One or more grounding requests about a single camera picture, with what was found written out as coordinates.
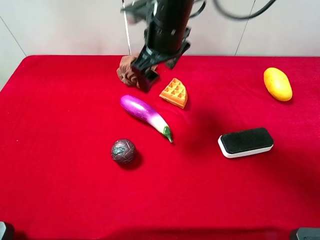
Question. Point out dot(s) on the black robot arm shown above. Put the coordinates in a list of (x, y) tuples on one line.
[(172, 14)]

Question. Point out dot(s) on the black white board eraser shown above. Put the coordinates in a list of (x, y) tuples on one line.
[(245, 143)]

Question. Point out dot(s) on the orange waffle piece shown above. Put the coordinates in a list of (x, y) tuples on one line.
[(175, 93)]

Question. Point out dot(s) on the black base bottom left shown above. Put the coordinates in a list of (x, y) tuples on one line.
[(6, 231)]

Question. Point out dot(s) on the black base bottom right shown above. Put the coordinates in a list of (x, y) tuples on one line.
[(305, 233)]

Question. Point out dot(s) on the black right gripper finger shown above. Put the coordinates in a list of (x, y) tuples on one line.
[(171, 62)]

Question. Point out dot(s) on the brown crumpled cloth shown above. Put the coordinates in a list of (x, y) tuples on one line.
[(126, 70)]

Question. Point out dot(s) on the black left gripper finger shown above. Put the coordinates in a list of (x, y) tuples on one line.
[(146, 78)]

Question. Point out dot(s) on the white vertical pole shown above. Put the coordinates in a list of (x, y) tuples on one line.
[(126, 28)]

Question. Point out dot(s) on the yellow toy mango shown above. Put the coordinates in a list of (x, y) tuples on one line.
[(277, 84)]

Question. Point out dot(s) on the red table cloth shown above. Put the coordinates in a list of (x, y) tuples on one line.
[(61, 114)]

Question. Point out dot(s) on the black base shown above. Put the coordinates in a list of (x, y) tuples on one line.
[(6, 231), (305, 233)]

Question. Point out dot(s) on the purple toy eggplant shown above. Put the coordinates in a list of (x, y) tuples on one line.
[(141, 110)]

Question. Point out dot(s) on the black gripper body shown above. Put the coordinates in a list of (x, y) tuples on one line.
[(161, 44)]

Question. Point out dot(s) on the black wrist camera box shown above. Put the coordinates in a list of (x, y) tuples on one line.
[(139, 10)]

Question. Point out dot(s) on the dark purple round ball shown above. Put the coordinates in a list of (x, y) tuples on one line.
[(123, 151)]

